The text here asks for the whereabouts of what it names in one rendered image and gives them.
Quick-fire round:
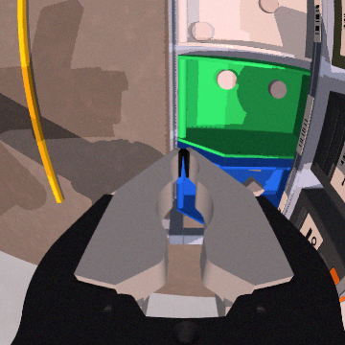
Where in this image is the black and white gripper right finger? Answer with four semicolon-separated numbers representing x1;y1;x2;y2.
183;148;345;345

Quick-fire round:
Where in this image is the yellow bar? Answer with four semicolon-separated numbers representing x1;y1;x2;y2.
17;0;63;203

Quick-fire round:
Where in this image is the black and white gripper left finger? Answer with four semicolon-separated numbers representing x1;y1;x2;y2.
11;148;183;345

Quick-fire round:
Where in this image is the grey metal shelf rack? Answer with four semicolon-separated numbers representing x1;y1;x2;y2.
162;0;345;244

